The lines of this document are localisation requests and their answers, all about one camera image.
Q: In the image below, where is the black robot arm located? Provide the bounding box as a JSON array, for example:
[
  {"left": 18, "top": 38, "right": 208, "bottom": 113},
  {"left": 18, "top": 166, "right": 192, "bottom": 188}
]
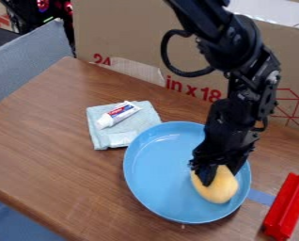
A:
[{"left": 160, "top": 0, "right": 280, "bottom": 186}]

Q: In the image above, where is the light blue folded cloth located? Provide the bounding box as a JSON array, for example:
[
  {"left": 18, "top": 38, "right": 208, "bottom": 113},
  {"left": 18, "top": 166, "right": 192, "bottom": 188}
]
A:
[{"left": 86, "top": 101, "right": 160, "bottom": 150}]

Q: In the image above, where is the red plastic block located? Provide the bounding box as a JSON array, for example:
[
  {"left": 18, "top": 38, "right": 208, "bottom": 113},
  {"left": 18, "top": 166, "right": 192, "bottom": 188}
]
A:
[{"left": 262, "top": 172, "right": 299, "bottom": 241}]

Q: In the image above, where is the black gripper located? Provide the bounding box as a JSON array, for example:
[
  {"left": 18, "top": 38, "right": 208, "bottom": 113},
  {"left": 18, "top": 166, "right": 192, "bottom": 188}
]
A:
[{"left": 189, "top": 99, "right": 254, "bottom": 186}]

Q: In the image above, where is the black machine with lights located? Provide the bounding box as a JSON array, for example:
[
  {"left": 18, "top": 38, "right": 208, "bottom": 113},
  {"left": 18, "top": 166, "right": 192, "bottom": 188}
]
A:
[{"left": 0, "top": 0, "right": 74, "bottom": 56}]

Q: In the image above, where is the blue tape strip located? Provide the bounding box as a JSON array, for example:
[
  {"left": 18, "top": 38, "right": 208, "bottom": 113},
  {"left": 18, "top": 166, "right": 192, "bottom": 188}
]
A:
[{"left": 246, "top": 189, "right": 274, "bottom": 206}]

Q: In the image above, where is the brown cardboard box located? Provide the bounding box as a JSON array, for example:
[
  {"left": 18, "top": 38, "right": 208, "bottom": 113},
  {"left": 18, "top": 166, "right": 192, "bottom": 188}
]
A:
[{"left": 72, "top": 0, "right": 299, "bottom": 129}]

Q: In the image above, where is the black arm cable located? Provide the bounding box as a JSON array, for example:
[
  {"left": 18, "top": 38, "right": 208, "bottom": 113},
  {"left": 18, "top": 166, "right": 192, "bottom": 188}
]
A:
[{"left": 158, "top": 28, "right": 217, "bottom": 78}]

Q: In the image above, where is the blue plate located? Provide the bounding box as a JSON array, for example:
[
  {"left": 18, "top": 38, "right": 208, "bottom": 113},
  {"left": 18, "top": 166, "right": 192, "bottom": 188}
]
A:
[{"left": 122, "top": 121, "right": 250, "bottom": 224}]

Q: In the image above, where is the yellow ball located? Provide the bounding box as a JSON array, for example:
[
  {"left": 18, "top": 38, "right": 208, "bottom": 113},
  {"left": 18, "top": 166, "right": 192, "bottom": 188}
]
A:
[{"left": 190, "top": 165, "right": 238, "bottom": 204}]

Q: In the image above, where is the white toothpaste tube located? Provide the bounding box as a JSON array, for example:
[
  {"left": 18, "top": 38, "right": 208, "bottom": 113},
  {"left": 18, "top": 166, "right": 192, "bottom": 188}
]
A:
[{"left": 96, "top": 101, "right": 140, "bottom": 130}]

